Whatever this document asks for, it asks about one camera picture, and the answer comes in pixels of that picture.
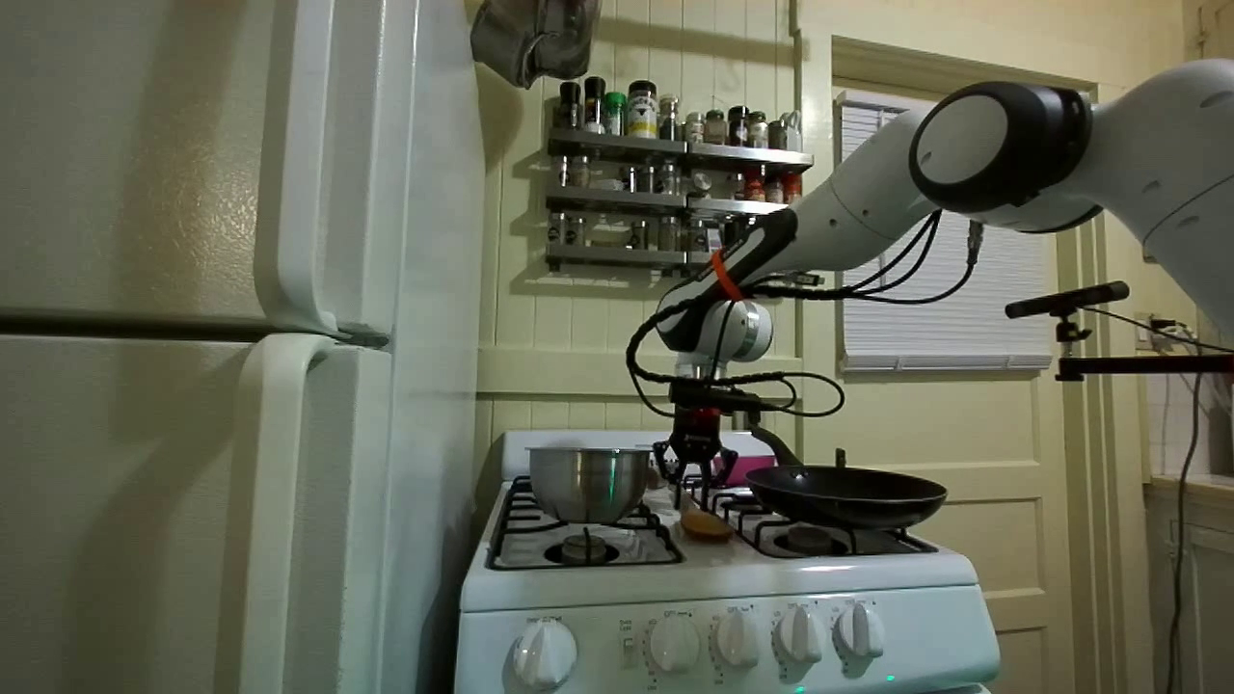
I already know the pink bowl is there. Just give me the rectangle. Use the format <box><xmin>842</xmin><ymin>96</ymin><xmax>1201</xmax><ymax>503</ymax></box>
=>
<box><xmin>726</xmin><ymin>450</ymin><xmax>780</xmax><ymax>491</ymax></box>

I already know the white stove knob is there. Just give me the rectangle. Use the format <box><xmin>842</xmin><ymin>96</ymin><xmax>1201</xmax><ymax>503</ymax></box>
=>
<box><xmin>830</xmin><ymin>599</ymin><xmax>890</xmax><ymax>678</ymax></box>
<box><xmin>771</xmin><ymin>601</ymin><xmax>830</xmax><ymax>684</ymax></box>
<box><xmin>708</xmin><ymin>607</ymin><xmax>766</xmax><ymax>678</ymax></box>
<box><xmin>504</xmin><ymin>619</ymin><xmax>582</xmax><ymax>694</ymax></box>
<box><xmin>643</xmin><ymin>610</ymin><xmax>705</xmax><ymax>684</ymax></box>

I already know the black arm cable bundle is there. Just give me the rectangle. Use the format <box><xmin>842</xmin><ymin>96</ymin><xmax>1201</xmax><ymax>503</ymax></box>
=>
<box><xmin>766</xmin><ymin>209</ymin><xmax>992</xmax><ymax>308</ymax></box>

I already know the black looped gripper cable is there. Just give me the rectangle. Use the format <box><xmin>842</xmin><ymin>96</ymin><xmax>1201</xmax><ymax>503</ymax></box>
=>
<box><xmin>621</xmin><ymin>296</ymin><xmax>851</xmax><ymax>426</ymax></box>

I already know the white gas stove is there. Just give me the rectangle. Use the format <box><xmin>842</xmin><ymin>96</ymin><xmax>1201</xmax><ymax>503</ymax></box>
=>
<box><xmin>451</xmin><ymin>428</ymin><xmax>1005</xmax><ymax>694</ymax></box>

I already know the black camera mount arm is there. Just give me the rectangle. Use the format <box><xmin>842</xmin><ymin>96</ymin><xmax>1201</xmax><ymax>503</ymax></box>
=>
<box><xmin>1050</xmin><ymin>311</ymin><xmax>1234</xmax><ymax>386</ymax></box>

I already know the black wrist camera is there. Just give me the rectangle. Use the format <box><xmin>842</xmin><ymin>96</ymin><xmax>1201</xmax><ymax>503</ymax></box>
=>
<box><xmin>692</xmin><ymin>381</ymin><xmax>780</xmax><ymax>416</ymax></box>

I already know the white window blind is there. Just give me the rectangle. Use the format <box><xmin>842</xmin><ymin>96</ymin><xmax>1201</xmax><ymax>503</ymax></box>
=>
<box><xmin>832</xmin><ymin>93</ymin><xmax>1059</xmax><ymax>377</ymax></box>

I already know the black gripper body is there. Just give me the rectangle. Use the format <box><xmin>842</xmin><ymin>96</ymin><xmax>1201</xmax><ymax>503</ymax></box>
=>
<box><xmin>647</xmin><ymin>407</ymin><xmax>742</xmax><ymax>486</ymax></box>

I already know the dark spice jar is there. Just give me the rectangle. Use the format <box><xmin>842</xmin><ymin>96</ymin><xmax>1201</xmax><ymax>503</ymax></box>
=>
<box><xmin>582</xmin><ymin>72</ymin><xmax>609</xmax><ymax>139</ymax></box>
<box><xmin>555</xmin><ymin>78</ymin><xmax>586</xmax><ymax>134</ymax></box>

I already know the black burner grate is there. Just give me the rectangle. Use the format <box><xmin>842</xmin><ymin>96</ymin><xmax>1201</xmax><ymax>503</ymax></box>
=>
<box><xmin>675</xmin><ymin>471</ymin><xmax>940</xmax><ymax>563</ymax></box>
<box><xmin>485</xmin><ymin>471</ymin><xmax>692</xmax><ymax>576</ymax></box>

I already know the cream panelled door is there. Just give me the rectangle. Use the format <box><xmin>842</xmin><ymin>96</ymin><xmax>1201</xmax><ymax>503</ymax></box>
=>
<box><xmin>800</xmin><ymin>35</ymin><xmax>1125</xmax><ymax>694</ymax></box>

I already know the white fridge door handle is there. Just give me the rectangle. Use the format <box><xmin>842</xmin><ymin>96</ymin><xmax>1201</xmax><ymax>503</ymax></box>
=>
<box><xmin>230</xmin><ymin>329</ymin><xmax>399</xmax><ymax>694</ymax></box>

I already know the white refrigerator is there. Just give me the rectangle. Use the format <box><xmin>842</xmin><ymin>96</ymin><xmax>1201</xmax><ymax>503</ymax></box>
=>
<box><xmin>0</xmin><ymin>0</ymin><xmax>490</xmax><ymax>694</ymax></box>

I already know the grey folded cloth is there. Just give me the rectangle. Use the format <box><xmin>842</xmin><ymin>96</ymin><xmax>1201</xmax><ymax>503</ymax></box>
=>
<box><xmin>468</xmin><ymin>0</ymin><xmax>603</xmax><ymax>93</ymax></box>

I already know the orange arm strap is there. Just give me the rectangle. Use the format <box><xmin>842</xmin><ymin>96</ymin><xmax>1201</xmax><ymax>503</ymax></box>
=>
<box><xmin>705</xmin><ymin>251</ymin><xmax>748</xmax><ymax>305</ymax></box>

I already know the black frying pan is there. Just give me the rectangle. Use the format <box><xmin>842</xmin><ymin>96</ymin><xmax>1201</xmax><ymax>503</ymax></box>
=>
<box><xmin>744</xmin><ymin>426</ymin><xmax>953</xmax><ymax>535</ymax></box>

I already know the black bar stereo camera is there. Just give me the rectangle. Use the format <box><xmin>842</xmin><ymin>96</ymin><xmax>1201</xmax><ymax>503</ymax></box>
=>
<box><xmin>1001</xmin><ymin>278</ymin><xmax>1136</xmax><ymax>323</ymax></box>

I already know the black hanging cable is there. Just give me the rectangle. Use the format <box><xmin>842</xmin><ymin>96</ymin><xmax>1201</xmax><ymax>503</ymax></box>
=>
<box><xmin>1158</xmin><ymin>372</ymin><xmax>1206</xmax><ymax>694</ymax></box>

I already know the white freezer door handle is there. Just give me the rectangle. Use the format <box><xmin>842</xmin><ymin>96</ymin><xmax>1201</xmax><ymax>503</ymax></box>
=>
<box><xmin>252</xmin><ymin>0</ymin><xmax>423</xmax><ymax>342</ymax></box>

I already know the metal wall spice rack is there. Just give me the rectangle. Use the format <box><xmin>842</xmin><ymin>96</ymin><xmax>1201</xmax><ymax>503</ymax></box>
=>
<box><xmin>543</xmin><ymin>119</ymin><xmax>816</xmax><ymax>278</ymax></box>

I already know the white side cabinet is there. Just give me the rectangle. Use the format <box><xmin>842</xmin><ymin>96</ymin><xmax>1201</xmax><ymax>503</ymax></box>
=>
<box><xmin>1140</xmin><ymin>471</ymin><xmax>1234</xmax><ymax>694</ymax></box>

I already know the large white spice jar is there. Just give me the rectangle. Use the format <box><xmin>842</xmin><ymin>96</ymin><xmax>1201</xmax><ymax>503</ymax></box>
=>
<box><xmin>625</xmin><ymin>78</ymin><xmax>663</xmax><ymax>143</ymax></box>

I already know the stainless steel pot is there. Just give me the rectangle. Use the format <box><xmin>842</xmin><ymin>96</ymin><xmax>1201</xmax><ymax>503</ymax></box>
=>
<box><xmin>526</xmin><ymin>444</ymin><xmax>660</xmax><ymax>530</ymax></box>

